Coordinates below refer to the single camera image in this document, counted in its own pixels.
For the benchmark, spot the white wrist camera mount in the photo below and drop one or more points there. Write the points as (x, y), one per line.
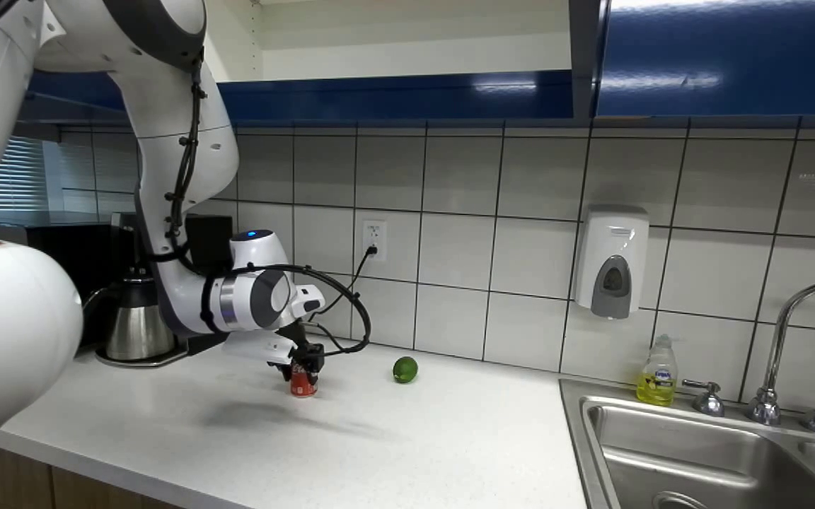
(261, 346)

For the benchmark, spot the white soap dispenser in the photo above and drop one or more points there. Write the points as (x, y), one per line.
(612, 262)

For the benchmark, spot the yellow dish soap bottle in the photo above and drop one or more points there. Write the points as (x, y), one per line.
(657, 377)

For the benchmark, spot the stainless steel sink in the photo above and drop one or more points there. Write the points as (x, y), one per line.
(642, 457)

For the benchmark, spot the stainless coffee maker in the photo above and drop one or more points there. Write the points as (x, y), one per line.
(97, 255)

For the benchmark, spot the white wall outlet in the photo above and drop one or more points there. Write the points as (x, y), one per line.
(376, 235)

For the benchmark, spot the green lime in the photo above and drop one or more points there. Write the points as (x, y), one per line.
(407, 368)

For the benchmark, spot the red soda can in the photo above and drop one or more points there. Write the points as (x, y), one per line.
(301, 384)

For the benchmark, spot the steel coffee carafe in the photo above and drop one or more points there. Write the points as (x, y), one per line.
(138, 331)

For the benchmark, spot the blue upper cabinet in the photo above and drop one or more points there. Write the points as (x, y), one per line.
(377, 61)

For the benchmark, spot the blue cabinet door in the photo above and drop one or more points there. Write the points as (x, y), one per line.
(691, 57)

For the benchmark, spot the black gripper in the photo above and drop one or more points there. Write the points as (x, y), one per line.
(306, 357)

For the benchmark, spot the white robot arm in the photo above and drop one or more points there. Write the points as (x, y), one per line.
(153, 51)

